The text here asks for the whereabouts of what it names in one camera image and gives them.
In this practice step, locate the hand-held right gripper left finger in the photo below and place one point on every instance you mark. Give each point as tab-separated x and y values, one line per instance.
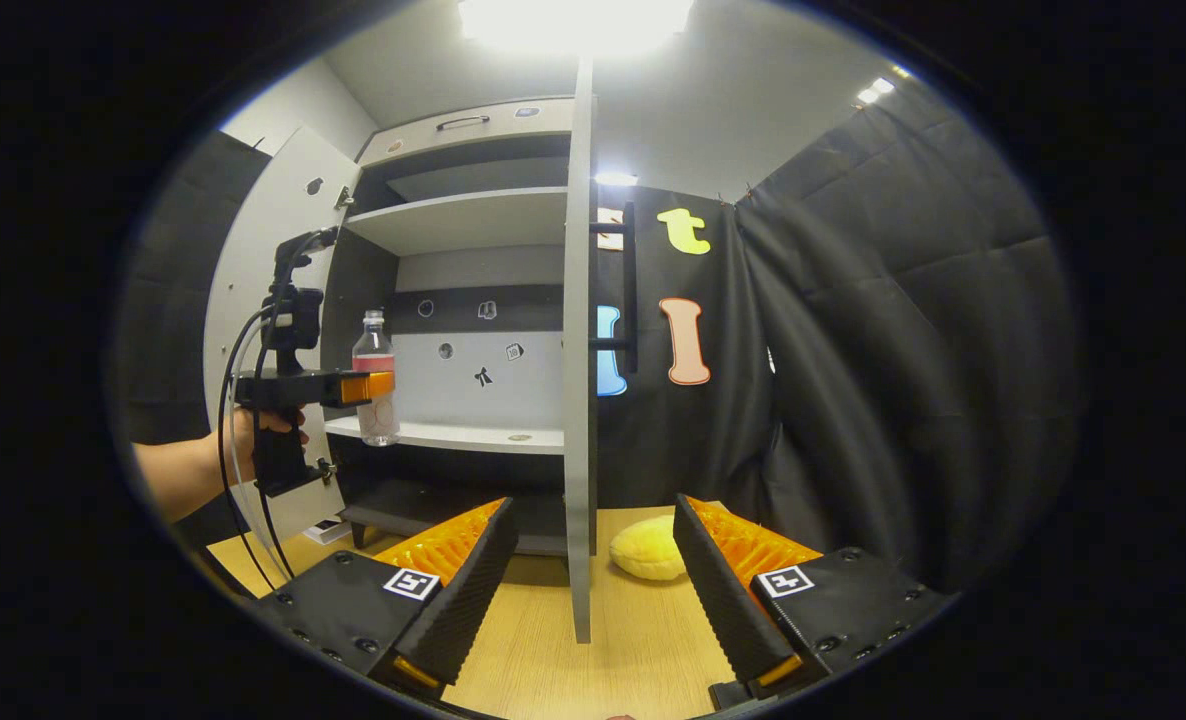
471	590

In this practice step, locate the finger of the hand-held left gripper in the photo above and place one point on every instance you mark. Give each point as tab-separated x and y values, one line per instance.
368	387

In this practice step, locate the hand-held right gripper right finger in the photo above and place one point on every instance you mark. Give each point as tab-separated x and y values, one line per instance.
723	600

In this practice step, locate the clear bottle with pink label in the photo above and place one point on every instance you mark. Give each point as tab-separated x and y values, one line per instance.
379	425

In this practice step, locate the grey cabinet door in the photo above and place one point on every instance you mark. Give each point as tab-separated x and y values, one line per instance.
578	420
253	250

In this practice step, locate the grey cabinet with shelves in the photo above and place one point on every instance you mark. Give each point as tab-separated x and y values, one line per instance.
463	220

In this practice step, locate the yellow round plush cushion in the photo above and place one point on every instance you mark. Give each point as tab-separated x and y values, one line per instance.
648	550

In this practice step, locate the black backdrop cloth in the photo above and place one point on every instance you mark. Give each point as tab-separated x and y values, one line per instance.
173	300
903	350

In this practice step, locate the small white flat object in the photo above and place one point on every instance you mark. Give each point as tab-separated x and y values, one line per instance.
328	531

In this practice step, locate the small ceiling light panel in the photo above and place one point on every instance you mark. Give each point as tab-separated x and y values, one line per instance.
615	178
875	90

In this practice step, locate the large ceiling light panel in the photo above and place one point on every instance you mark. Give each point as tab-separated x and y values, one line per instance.
573	22

